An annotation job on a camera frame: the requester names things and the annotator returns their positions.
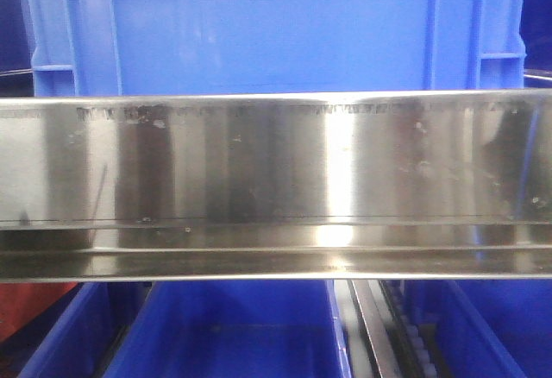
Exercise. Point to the lower right blue bin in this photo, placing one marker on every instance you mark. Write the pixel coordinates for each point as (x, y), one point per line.
(486, 328)

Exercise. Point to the stainless steel shelf rail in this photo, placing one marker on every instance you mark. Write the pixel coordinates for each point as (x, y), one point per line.
(354, 185)

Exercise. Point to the blue bin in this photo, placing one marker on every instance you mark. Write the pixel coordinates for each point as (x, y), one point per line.
(83, 336)
(235, 328)
(486, 328)

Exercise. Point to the blue shelf box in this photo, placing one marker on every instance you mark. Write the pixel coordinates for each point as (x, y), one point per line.
(147, 47)

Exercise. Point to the metal roller track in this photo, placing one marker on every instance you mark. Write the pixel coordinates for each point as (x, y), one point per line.
(380, 340)

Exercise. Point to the lower middle blue bin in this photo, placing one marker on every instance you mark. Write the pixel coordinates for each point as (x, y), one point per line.
(235, 328)

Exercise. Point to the lower left blue bin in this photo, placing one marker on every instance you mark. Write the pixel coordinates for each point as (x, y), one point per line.
(83, 336)

